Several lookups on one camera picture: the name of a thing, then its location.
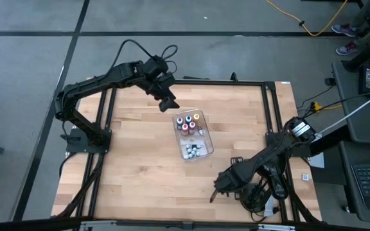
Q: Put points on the black support beam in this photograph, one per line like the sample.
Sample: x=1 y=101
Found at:
x=332 y=141

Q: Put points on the black flat strip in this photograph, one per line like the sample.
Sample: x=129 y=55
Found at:
x=196 y=78

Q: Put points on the black frame clamp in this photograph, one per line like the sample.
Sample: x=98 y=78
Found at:
x=234 y=76

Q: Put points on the violet food colouring bottle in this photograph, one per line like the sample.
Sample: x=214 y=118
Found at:
x=179 y=121

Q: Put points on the clear plastic container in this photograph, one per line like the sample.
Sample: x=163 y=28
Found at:
x=204 y=141

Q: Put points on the white rod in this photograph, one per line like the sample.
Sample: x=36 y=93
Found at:
x=365 y=104

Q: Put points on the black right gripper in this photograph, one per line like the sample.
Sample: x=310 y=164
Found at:
x=230 y=181

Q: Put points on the white paper sheet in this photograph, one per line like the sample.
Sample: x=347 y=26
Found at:
x=316 y=160

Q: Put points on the black rolling stand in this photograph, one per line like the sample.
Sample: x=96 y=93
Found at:
x=365 y=53

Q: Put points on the blue food colouring bottle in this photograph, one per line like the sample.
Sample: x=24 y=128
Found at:
x=188 y=118

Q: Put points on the yellow power plug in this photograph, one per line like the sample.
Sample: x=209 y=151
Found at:
x=316 y=105

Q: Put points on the orange-capped red colouring bottle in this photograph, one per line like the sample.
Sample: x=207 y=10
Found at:
x=185 y=127

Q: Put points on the dark grey desk top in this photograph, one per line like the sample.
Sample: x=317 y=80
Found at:
x=365 y=128
x=348 y=192

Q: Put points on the person's leg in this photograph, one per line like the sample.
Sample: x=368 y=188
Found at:
x=365 y=9

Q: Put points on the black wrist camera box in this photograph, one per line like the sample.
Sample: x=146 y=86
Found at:
x=157 y=66

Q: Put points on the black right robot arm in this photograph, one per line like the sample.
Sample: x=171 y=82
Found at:
x=268 y=154

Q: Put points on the black crossbar with silver brackets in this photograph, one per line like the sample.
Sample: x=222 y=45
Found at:
x=185 y=225

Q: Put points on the yellow food colouring bottle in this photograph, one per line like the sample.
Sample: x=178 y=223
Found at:
x=196 y=116

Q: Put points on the white tape label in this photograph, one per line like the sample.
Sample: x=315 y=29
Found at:
x=285 y=82

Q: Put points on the black aluminium table frame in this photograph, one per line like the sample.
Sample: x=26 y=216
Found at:
x=220 y=82

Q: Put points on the person's shoe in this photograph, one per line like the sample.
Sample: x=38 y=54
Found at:
x=347 y=48
x=344 y=29

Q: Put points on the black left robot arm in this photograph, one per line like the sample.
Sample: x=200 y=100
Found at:
x=92 y=83

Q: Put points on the small white square tag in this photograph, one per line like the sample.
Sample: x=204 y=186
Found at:
x=305 y=177

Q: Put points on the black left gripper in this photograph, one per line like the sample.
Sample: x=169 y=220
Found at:
x=164 y=86

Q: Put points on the red-capped red colouring bottle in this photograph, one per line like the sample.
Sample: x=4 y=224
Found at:
x=192 y=125

